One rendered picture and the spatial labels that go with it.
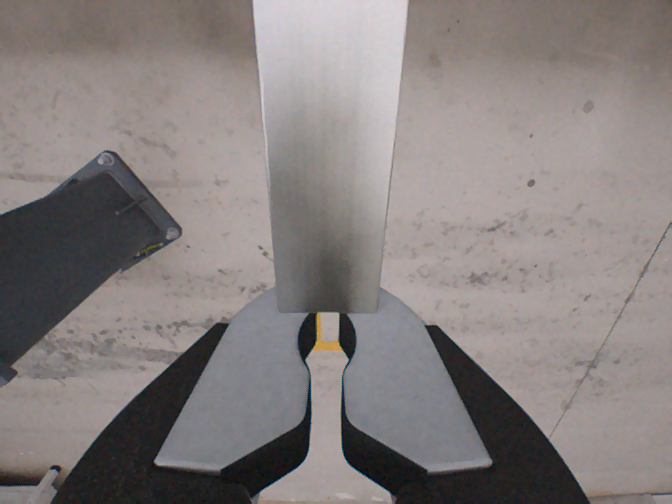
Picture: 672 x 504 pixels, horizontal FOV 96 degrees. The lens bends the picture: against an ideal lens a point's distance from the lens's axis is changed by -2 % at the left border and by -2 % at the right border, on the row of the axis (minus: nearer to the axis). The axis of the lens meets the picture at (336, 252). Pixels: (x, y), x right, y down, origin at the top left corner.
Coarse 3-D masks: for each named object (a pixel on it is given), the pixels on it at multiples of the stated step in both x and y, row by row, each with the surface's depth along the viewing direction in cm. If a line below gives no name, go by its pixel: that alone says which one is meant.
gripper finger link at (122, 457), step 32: (192, 352) 8; (160, 384) 7; (192, 384) 7; (128, 416) 6; (160, 416) 6; (96, 448) 6; (128, 448) 6; (160, 448) 6; (64, 480) 5; (96, 480) 5; (128, 480) 5; (160, 480) 5; (192, 480) 5
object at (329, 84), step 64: (256, 0) 6; (320, 0) 6; (384, 0) 6; (320, 64) 6; (384, 64) 6; (320, 128) 7; (384, 128) 7; (320, 192) 7; (384, 192) 7; (320, 256) 8
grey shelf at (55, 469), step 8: (48, 472) 167; (56, 472) 168; (48, 480) 163; (0, 488) 160; (8, 488) 160; (16, 488) 160; (24, 488) 160; (32, 488) 160; (40, 488) 160; (48, 488) 163; (0, 496) 161; (8, 496) 161; (16, 496) 160; (24, 496) 160; (32, 496) 156; (40, 496) 158; (48, 496) 163
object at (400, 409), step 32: (352, 320) 9; (384, 320) 9; (416, 320) 9; (352, 352) 9; (384, 352) 8; (416, 352) 8; (352, 384) 7; (384, 384) 7; (416, 384) 7; (448, 384) 7; (352, 416) 6; (384, 416) 6; (416, 416) 6; (448, 416) 6; (352, 448) 7; (384, 448) 6; (416, 448) 6; (448, 448) 6; (480, 448) 6; (384, 480) 6; (416, 480) 6
